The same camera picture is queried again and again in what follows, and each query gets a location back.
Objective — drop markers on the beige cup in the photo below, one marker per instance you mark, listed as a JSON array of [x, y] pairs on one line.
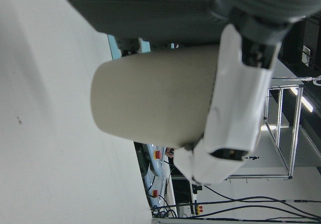
[[150, 96]]

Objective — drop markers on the grey-blue teach pendant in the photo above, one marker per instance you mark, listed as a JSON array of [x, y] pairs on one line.
[[155, 193], [157, 154]]

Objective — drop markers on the yellow emergency stop box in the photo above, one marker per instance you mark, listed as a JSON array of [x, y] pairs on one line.
[[199, 209]]

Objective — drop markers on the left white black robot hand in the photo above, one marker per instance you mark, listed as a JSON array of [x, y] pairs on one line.
[[238, 103]]

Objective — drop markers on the light blue plastic box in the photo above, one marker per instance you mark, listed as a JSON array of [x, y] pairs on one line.
[[113, 48]]

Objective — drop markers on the aluminium frame rack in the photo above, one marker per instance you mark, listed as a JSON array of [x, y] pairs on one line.
[[298, 108]]

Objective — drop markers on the ceiling light strip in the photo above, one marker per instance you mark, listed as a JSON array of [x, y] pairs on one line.
[[304, 102]]

